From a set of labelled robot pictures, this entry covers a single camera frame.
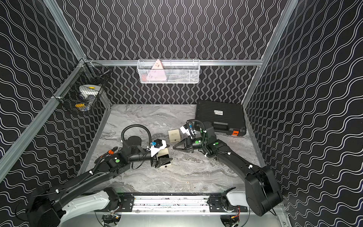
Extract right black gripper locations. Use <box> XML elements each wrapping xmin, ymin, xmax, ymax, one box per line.
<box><xmin>173</xmin><ymin>137</ymin><xmax>208</xmax><ymax>152</ymax></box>

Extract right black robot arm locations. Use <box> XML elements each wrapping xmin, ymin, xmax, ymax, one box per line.
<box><xmin>173</xmin><ymin>119</ymin><xmax>283</xmax><ymax>216</ymax></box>

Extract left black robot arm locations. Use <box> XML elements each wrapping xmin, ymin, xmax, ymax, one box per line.
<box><xmin>26</xmin><ymin>136</ymin><xmax>170</xmax><ymax>227</ymax></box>

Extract cream jewelry box right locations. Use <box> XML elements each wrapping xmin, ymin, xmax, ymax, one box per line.
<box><xmin>168</xmin><ymin>129</ymin><xmax>181</xmax><ymax>143</ymax></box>

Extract orange black pliers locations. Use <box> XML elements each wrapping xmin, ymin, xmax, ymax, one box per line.
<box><xmin>94</xmin><ymin>147</ymin><xmax>118</xmax><ymax>164</ymax></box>

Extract black plastic tool case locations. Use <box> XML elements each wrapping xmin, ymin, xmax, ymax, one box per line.
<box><xmin>195</xmin><ymin>100</ymin><xmax>247</xmax><ymax>137</ymax></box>

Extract pink triangular card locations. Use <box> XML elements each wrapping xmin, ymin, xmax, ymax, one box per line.
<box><xmin>146</xmin><ymin>59</ymin><xmax>167</xmax><ymax>82</ymax></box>

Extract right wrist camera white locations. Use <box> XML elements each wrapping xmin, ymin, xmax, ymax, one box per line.
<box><xmin>180</xmin><ymin>124</ymin><xmax>195</xmax><ymax>138</ymax></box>

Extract aluminium front rail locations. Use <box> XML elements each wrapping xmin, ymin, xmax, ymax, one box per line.
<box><xmin>58</xmin><ymin>195</ymin><xmax>284</xmax><ymax>214</ymax></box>

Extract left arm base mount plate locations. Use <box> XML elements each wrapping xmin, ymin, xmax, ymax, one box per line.
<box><xmin>95</xmin><ymin>196</ymin><xmax>135</xmax><ymax>213</ymax></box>

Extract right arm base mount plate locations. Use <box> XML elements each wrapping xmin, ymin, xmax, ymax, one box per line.
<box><xmin>207</xmin><ymin>196</ymin><xmax>248</xmax><ymax>213</ymax></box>

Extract white wire wall basket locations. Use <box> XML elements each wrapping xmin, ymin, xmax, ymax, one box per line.
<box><xmin>137</xmin><ymin>59</ymin><xmax>200</xmax><ymax>84</ymax></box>

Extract black wire corner basket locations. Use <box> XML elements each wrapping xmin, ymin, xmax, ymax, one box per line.
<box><xmin>54</xmin><ymin>62</ymin><xmax>111</xmax><ymax>115</ymax></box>

